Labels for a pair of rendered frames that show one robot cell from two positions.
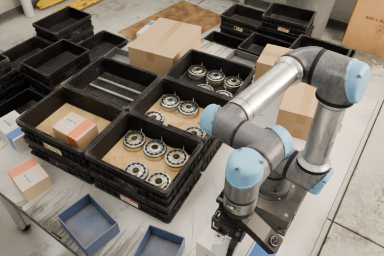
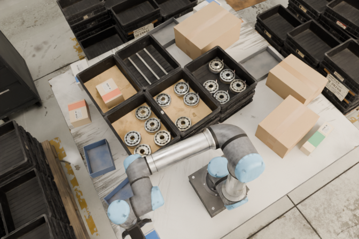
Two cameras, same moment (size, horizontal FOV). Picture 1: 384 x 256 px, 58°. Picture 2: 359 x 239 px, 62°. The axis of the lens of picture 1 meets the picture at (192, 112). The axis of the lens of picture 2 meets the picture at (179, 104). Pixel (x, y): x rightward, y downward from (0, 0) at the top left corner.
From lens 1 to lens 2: 0.78 m
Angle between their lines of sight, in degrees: 26
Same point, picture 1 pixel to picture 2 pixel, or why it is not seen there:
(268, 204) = (207, 196)
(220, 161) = not seen: hidden behind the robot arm
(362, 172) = (347, 178)
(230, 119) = (133, 173)
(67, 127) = (104, 90)
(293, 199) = not seen: hidden behind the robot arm
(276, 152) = (144, 209)
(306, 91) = (291, 116)
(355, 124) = (328, 153)
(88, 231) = (99, 161)
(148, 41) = (191, 25)
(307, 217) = (235, 212)
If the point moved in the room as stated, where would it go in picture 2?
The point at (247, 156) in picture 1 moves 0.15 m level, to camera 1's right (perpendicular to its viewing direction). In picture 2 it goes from (118, 208) to (158, 228)
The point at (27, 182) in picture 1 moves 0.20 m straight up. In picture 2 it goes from (75, 117) to (63, 101)
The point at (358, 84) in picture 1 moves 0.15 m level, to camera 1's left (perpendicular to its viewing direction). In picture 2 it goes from (242, 175) to (203, 159)
